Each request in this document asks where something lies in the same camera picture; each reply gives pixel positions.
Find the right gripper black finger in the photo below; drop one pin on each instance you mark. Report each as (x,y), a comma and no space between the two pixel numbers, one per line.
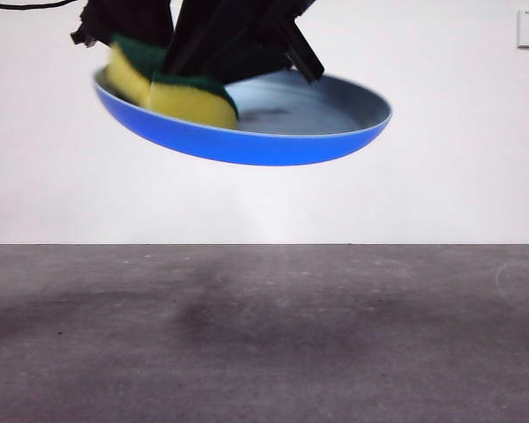
(194,35)
(247,57)

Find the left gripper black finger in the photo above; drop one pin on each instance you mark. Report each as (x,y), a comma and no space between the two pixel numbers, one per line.
(143,20)
(97,22)

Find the yellow sponge with green scourer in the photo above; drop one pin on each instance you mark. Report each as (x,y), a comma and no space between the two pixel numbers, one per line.
(189,103)

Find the round light blue plate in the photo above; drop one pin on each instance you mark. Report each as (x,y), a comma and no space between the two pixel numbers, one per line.
(264,147)

